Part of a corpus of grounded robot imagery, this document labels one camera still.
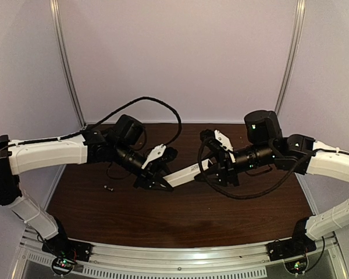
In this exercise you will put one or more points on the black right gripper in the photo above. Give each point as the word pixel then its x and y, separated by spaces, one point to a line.
pixel 227 167

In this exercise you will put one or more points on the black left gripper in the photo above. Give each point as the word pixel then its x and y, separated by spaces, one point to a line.
pixel 148 175

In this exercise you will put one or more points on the white remote control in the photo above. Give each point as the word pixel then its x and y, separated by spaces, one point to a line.
pixel 183 176

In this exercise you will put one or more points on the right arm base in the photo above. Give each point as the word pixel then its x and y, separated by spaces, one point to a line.
pixel 293 253

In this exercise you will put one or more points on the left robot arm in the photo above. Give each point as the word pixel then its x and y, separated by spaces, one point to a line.
pixel 113 145

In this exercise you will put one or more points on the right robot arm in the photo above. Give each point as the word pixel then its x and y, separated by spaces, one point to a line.
pixel 294 154

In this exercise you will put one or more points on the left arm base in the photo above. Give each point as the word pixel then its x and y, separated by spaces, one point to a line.
pixel 69 259

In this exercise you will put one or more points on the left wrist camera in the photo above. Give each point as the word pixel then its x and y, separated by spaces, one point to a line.
pixel 160 151

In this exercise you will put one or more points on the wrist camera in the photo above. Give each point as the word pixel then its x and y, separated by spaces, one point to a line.
pixel 218 144
pixel 160 151

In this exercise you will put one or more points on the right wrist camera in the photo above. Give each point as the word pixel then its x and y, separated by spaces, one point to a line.
pixel 218 144

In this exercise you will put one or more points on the aluminium front rail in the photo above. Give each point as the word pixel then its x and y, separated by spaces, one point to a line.
pixel 239 261

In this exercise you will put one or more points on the right aluminium frame post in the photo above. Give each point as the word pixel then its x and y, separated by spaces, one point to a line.
pixel 299 17

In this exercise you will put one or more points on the aluminium frame post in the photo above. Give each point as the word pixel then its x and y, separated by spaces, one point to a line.
pixel 299 17
pixel 60 40

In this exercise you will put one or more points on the left aluminium frame post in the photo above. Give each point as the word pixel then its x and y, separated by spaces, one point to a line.
pixel 60 40

